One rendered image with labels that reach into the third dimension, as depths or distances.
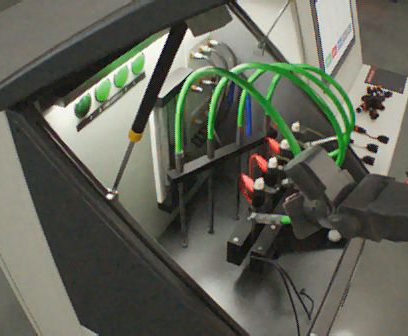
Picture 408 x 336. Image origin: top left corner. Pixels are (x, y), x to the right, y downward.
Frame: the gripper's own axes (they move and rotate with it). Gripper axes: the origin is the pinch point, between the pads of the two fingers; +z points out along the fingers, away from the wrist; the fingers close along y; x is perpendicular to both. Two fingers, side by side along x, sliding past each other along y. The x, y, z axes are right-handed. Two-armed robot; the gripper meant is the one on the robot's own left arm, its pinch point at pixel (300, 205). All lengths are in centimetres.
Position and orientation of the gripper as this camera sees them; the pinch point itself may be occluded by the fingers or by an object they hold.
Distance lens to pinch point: 85.8
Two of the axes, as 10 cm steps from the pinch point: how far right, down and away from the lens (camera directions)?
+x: 4.3, 9.0, 0.3
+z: -1.4, 0.4, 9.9
